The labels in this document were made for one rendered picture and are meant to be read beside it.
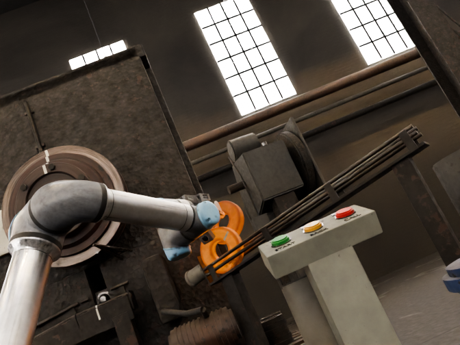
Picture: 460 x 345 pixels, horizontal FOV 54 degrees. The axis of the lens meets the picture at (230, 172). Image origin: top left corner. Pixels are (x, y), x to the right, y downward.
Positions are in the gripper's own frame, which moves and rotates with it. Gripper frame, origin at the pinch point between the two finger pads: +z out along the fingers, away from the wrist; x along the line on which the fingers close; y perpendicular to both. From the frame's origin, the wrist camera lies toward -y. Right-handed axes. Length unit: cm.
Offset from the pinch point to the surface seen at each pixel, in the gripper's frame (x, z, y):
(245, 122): 227, 489, 268
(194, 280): 13.5, -8.8, -18.1
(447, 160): -50, 222, 23
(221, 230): -3.8, -8.8, -6.4
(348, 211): -57, -39, -23
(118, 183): 29.9, -15.6, 26.7
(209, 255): 3.7, -9.2, -12.5
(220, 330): 4.6, -14.2, -36.3
